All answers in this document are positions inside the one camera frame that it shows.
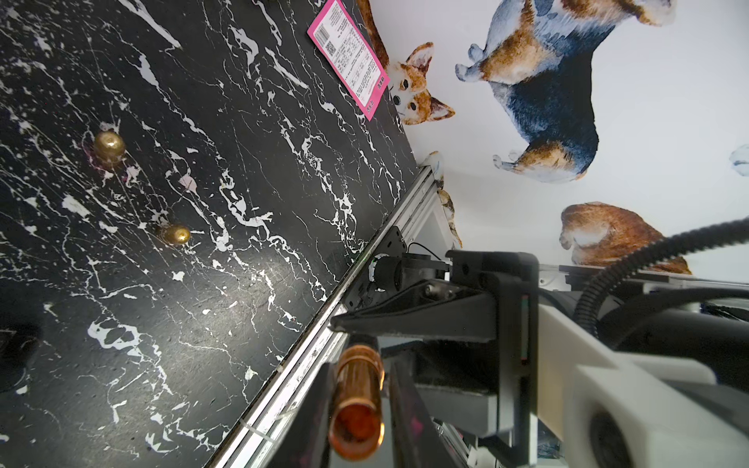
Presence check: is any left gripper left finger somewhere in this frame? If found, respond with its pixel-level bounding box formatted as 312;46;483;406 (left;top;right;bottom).
266;363;335;468

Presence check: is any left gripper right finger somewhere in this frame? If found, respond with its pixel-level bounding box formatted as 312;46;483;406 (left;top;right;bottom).
388;362;461;468

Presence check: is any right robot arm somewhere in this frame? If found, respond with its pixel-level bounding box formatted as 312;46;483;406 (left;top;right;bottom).
331;220;748;467

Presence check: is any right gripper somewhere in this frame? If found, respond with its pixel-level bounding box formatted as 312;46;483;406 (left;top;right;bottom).
330;251;538;467

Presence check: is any gold lipstick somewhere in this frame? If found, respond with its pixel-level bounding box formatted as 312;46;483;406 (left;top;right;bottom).
93;131;127;167
159;224;191;246
328;333;385;461

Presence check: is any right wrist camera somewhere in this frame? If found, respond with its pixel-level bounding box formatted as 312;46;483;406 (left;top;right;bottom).
536;305;748;467

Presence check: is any pink label card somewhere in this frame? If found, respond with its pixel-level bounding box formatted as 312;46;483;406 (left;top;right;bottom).
307;0;389;121

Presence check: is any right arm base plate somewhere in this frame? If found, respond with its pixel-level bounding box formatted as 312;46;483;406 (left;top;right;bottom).
341;226;406;311

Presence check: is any aluminium front rail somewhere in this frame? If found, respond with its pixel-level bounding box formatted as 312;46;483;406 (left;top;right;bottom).
207;167;453;467

